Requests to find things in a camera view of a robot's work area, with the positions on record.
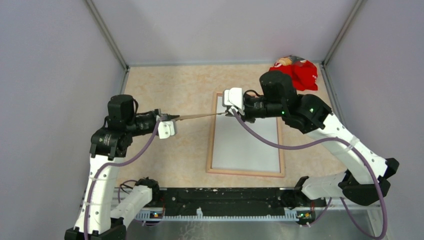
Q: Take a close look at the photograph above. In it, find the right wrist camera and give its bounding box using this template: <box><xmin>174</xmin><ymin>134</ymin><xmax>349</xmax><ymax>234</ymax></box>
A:
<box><xmin>222</xmin><ymin>87</ymin><xmax>245</xmax><ymax>116</ymax></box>

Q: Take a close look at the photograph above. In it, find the pink wooden picture frame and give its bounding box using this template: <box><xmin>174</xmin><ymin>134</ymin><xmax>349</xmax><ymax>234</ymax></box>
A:
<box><xmin>205</xmin><ymin>92</ymin><xmax>286</xmax><ymax>179</ymax></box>

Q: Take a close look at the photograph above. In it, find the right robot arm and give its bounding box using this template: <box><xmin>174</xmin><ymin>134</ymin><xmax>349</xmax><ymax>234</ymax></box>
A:
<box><xmin>239</xmin><ymin>71</ymin><xmax>400</xmax><ymax>206</ymax></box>

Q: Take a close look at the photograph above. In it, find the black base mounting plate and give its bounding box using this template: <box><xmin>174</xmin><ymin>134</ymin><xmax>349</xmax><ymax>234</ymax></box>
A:
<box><xmin>129</xmin><ymin>187</ymin><xmax>327</xmax><ymax>219</ymax></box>

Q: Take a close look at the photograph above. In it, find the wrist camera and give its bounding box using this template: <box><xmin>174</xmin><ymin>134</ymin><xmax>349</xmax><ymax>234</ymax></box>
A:
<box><xmin>157</xmin><ymin>120</ymin><xmax>177</xmax><ymax>140</ymax></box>
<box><xmin>222</xmin><ymin>87</ymin><xmax>245</xmax><ymax>116</ymax></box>

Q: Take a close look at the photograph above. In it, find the landscape photo print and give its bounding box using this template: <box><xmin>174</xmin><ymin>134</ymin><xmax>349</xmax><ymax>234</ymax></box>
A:
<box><xmin>211</xmin><ymin>96</ymin><xmax>281</xmax><ymax>173</ymax></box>

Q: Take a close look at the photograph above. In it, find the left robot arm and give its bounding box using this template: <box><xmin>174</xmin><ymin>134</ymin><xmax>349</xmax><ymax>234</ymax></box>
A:
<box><xmin>64</xmin><ymin>94</ymin><xmax>178</xmax><ymax>240</ymax></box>

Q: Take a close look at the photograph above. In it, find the red crumpled cloth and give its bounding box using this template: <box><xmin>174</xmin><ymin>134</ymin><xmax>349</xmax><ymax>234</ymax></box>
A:
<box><xmin>269</xmin><ymin>55</ymin><xmax>318</xmax><ymax>91</ymax></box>

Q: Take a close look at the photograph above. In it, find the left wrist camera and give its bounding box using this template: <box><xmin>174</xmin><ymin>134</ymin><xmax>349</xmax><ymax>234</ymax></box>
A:
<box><xmin>157</xmin><ymin>120</ymin><xmax>177</xmax><ymax>140</ymax></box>

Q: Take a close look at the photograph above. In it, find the aluminium rail with cable duct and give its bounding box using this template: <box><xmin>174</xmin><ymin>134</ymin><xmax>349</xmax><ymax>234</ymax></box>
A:
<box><xmin>111</xmin><ymin>186</ymin><xmax>388</xmax><ymax>240</ymax></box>

